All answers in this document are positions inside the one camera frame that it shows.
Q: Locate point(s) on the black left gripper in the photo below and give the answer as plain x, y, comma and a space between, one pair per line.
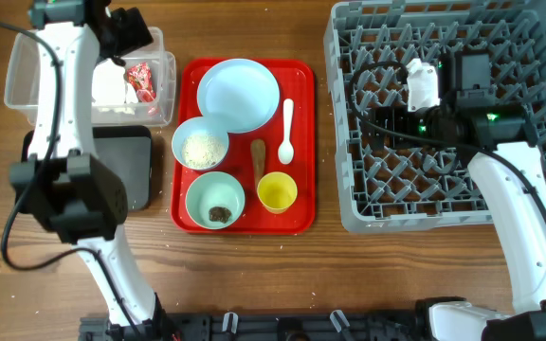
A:
136, 31

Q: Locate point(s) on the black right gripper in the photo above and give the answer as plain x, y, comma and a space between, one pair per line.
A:
396, 116

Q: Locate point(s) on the light blue bowl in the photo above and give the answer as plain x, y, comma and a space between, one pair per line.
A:
197, 125

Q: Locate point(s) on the white plastic spoon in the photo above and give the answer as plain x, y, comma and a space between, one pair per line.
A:
286, 149

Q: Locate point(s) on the white rice pile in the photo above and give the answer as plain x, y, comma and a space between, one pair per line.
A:
202, 151

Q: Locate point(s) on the yellow plastic cup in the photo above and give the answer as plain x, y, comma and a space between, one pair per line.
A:
277, 191

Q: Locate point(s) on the mint green bowl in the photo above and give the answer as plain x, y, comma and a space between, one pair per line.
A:
211, 189

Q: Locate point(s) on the dark food scrap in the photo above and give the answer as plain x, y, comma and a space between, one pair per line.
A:
219, 214

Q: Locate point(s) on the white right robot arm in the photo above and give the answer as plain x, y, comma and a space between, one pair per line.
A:
453, 104

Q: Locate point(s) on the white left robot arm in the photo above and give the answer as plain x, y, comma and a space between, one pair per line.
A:
62, 183

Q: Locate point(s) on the grey dishwasher rack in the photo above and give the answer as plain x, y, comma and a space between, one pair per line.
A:
386, 186

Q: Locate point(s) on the black waste tray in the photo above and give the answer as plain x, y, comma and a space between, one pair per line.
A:
127, 152

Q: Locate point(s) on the red snack wrapper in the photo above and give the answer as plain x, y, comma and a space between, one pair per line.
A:
140, 88

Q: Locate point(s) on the white crumpled tissue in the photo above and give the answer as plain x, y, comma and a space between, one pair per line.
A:
111, 92

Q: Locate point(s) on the clear plastic bin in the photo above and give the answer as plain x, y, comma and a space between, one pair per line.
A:
22, 85

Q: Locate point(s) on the light blue plate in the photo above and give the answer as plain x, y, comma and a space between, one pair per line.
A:
241, 94

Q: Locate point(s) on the red plastic tray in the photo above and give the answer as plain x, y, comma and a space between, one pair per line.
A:
296, 81

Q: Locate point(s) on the brown carrot-like vegetable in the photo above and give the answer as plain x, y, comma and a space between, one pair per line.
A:
258, 153

